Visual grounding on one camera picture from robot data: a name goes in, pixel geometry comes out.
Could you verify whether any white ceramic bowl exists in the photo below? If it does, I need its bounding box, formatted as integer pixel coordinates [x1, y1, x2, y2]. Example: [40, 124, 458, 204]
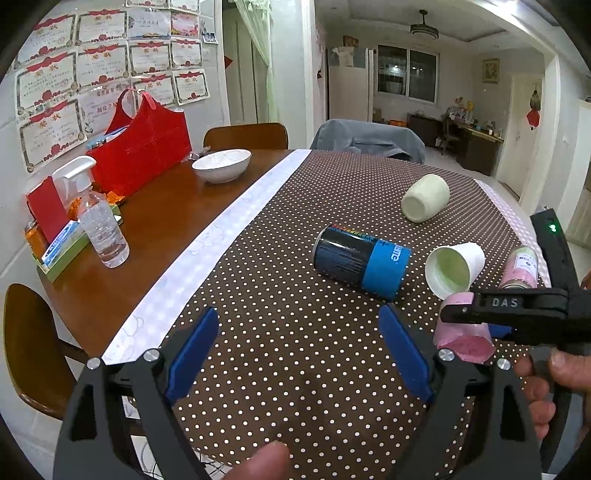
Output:
[191, 148, 253, 184]

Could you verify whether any blue and white box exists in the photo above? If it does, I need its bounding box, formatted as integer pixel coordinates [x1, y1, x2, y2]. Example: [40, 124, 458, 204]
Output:
[41, 220, 88, 267]

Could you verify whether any red hanging decoration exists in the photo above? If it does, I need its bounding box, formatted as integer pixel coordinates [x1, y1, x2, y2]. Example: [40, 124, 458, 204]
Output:
[526, 90, 542, 131]

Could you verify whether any round ceiling lamp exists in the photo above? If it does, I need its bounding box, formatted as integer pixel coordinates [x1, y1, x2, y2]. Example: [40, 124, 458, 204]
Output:
[410, 10, 439, 38]

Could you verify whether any green storage tray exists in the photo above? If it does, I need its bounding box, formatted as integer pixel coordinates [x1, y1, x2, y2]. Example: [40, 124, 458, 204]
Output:
[37, 215, 122, 283]

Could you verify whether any pale green ceramic mug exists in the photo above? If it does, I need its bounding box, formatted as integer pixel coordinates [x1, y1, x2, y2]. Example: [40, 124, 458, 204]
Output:
[401, 174, 451, 224]

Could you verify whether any clear spray bottle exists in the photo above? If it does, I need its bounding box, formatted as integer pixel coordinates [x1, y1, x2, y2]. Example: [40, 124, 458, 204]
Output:
[52, 155, 131, 268]

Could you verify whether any red paper box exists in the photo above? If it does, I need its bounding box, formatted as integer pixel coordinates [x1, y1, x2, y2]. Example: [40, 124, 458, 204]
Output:
[26, 176, 70, 244]

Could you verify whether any pale green curtain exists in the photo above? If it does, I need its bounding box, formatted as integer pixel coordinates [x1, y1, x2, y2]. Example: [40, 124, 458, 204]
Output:
[233, 0, 278, 123]

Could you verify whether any window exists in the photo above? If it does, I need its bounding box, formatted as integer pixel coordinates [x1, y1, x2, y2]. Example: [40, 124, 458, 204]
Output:
[378, 45, 437, 103]

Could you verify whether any pink labelled bottle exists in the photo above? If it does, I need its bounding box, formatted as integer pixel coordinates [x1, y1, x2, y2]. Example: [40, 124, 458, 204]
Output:
[501, 246, 539, 291]

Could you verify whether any black can with blue label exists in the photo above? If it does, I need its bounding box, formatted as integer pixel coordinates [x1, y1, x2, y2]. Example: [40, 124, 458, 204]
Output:
[313, 224, 411, 303]

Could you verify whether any dark wooden desk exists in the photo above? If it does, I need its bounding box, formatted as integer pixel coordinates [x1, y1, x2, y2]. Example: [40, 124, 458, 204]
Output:
[409, 113, 504, 174]

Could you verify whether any pink paper cup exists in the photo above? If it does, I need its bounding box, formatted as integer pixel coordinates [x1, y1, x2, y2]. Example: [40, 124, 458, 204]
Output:
[436, 292, 497, 365]

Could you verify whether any white paper cup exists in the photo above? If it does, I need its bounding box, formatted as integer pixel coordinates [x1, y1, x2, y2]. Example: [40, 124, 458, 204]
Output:
[425, 242, 485, 297]

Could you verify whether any orange snack packet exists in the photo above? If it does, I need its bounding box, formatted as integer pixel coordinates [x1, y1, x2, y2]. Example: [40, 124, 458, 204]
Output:
[24, 220, 49, 259]

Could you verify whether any grey covered chair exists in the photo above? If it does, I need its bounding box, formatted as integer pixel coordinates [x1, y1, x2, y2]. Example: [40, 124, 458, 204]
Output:
[309, 119, 426, 163]

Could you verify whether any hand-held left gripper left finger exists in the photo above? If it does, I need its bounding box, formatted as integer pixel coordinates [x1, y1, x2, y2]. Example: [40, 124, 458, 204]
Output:
[53, 306, 220, 480]

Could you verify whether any person's left hand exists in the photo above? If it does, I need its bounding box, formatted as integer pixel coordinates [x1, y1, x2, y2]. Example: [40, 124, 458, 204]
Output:
[224, 440, 291, 480]

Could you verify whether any wall of award certificates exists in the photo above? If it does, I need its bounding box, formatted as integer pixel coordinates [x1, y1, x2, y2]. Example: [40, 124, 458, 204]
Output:
[14, 0, 211, 174]

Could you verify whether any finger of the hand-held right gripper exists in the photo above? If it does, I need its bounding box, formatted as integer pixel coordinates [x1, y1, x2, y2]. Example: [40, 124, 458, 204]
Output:
[440, 286, 570, 334]
[487, 323, 591, 346]

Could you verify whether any red tote bag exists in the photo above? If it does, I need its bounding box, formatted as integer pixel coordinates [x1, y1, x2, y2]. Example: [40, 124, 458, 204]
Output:
[85, 89, 192, 197]

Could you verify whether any brown polka dot tablecloth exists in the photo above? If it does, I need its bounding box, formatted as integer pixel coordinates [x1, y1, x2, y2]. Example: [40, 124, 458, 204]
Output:
[102, 148, 552, 480]

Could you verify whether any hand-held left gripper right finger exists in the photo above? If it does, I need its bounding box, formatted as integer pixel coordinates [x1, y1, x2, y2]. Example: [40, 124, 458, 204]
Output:
[378, 304, 541, 480]

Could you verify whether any person's right hand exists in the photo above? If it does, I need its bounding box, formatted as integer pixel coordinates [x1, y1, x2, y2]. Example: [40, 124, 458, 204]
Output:
[514, 344, 591, 440]

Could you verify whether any white refrigerator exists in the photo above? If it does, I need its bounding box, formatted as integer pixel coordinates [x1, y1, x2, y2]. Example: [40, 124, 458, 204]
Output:
[329, 46, 374, 121]

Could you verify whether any wooden chair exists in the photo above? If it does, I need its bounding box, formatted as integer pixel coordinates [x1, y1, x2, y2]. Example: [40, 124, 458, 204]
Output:
[4, 283, 88, 421]
[203, 122, 289, 151]

